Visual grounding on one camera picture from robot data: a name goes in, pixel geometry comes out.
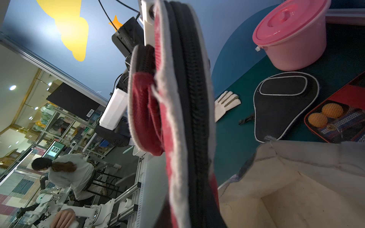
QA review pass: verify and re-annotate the maroon paddle case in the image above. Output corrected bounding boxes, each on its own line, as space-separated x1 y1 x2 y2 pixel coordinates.
128 1 226 228

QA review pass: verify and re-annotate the black paddle case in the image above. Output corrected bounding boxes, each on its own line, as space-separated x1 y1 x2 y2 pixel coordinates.
239 71 320 143

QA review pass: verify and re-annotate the beige canvas tote bag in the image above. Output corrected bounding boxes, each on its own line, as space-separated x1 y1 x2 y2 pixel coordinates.
218 141 365 228

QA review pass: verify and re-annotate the black red ping pong case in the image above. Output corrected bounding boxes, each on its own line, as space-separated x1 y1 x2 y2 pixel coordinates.
304 72 365 143

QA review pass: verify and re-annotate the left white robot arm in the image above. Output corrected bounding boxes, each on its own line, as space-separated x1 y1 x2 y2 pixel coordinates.
95 1 155 147

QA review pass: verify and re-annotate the beige work glove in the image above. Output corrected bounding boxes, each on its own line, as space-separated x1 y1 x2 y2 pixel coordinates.
215 91 241 122

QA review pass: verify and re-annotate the person in white shirt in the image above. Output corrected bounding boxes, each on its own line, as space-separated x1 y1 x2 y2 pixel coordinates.
31 154 103 201

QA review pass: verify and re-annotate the pink bucket with lid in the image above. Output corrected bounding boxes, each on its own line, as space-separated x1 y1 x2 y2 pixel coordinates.
252 0 331 71

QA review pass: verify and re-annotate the small green screen tablet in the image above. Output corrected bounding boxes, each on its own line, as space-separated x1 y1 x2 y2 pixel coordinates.
42 141 65 160

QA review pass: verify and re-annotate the black wall monitor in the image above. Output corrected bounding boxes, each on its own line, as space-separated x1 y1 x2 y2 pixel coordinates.
47 83 100 121

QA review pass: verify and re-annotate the aluminium back frame rail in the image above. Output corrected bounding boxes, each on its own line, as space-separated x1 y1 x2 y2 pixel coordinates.
326 8 365 26

